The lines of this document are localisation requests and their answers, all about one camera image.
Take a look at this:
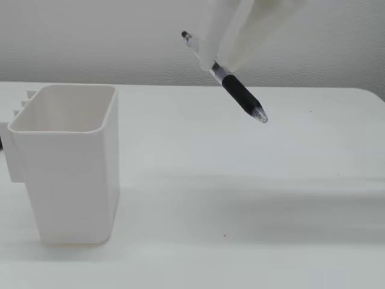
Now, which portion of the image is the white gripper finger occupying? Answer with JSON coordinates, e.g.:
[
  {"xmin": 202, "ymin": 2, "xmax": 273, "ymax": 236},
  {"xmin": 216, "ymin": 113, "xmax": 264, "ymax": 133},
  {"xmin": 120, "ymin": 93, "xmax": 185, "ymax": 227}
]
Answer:
[
  {"xmin": 216, "ymin": 0, "xmax": 305, "ymax": 73},
  {"xmin": 199, "ymin": 0, "xmax": 255, "ymax": 72}
]

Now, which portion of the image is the black clear ballpoint pen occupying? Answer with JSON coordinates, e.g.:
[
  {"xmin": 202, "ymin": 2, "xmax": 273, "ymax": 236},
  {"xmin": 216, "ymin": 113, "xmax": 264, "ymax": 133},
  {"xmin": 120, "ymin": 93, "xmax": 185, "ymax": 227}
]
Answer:
[{"xmin": 180, "ymin": 30, "xmax": 268, "ymax": 125}]

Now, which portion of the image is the white plastic pen holder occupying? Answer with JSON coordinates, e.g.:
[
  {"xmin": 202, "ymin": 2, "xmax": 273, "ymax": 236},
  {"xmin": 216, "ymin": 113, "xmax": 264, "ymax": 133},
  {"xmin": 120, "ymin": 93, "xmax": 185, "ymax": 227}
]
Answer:
[{"xmin": 7, "ymin": 84, "xmax": 120, "ymax": 245}]

